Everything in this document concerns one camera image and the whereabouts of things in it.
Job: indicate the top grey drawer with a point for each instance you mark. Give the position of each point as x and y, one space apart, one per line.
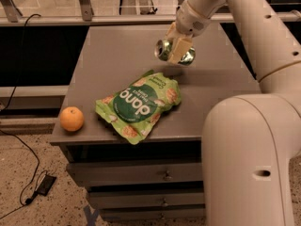
136 172

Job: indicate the black power adapter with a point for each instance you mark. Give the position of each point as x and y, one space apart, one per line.
45 185

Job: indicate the orange fruit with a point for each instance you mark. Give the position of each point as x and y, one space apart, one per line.
71 119

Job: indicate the green soda can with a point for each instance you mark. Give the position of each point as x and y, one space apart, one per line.
163 49

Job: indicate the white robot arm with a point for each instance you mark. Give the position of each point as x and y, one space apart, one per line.
249 140

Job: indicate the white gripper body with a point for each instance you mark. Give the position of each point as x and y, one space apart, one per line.
190 20

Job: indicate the bottom grey drawer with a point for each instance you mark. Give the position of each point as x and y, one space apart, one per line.
125 214

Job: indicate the green chip bag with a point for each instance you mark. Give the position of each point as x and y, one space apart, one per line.
134 111

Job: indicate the metal railing frame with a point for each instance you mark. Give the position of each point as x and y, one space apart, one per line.
16 12

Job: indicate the middle grey drawer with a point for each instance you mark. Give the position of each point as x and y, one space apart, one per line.
131 199

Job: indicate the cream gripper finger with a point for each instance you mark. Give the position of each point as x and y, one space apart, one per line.
180 47
172 33

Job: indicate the grey drawer cabinet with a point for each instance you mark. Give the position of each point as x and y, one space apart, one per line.
138 154

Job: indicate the grey drawer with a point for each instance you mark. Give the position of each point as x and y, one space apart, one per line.
125 214
136 172
131 199

